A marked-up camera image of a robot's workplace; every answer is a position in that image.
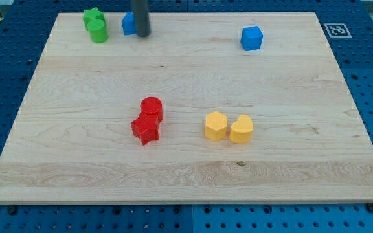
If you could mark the blue triangle block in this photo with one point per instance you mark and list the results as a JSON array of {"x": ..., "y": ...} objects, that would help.
[{"x": 128, "y": 24}]

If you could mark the red star block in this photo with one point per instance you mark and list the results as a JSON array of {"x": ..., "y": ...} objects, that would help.
[{"x": 146, "y": 128}]

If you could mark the green star block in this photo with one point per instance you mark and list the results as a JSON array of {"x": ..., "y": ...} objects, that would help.
[{"x": 92, "y": 14}]

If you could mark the yellow hexagon block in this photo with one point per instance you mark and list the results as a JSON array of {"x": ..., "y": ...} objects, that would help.
[{"x": 215, "y": 126}]

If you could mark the red cylinder block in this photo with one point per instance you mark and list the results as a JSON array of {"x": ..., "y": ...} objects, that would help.
[{"x": 152, "y": 106}]

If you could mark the light wooden board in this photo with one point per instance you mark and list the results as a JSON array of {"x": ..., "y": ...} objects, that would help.
[{"x": 72, "y": 141}]

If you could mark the yellow heart block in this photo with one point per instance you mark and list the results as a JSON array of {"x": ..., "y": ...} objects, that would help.
[{"x": 241, "y": 130}]

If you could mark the blue cube block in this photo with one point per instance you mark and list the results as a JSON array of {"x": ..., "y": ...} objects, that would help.
[{"x": 251, "y": 38}]

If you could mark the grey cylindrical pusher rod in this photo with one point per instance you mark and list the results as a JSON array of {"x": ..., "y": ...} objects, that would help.
[{"x": 140, "y": 9}]

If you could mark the green cylinder block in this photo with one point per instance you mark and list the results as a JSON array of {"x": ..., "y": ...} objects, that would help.
[{"x": 97, "y": 31}]

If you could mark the white fiducial marker tag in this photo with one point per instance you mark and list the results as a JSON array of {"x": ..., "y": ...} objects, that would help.
[{"x": 337, "y": 30}]

